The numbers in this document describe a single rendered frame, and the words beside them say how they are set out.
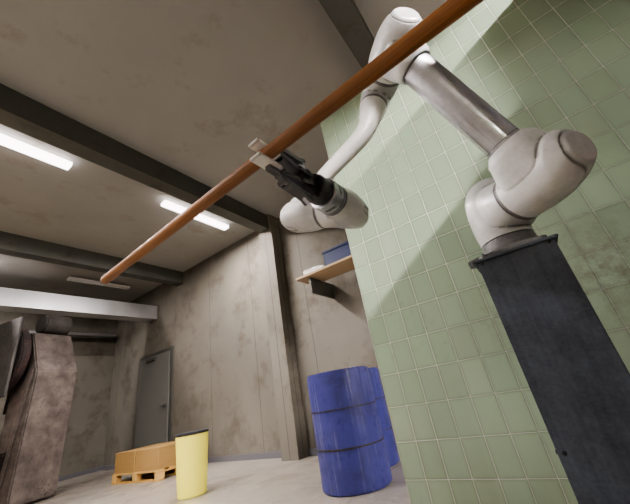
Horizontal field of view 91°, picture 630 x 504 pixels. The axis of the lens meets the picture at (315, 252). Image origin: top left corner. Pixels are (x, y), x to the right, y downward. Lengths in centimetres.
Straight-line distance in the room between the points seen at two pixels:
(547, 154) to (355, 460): 246
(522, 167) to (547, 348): 47
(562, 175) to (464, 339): 89
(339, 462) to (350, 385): 56
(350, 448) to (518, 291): 211
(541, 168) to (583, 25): 128
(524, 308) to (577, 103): 115
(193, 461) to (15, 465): 322
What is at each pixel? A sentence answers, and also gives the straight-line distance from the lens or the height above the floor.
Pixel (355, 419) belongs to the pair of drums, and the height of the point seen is 49.
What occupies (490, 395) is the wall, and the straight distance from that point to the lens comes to 162.
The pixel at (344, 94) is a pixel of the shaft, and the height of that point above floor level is 118.
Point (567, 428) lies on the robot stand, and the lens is 103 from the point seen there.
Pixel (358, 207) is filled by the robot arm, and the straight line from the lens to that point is 89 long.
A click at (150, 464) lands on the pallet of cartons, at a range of 597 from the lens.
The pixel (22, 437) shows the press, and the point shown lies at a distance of 671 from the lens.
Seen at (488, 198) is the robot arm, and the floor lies 117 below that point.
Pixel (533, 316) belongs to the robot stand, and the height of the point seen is 81.
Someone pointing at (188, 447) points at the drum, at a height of 45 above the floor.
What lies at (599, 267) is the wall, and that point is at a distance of 163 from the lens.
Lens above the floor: 72
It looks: 25 degrees up
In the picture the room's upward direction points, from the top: 10 degrees counter-clockwise
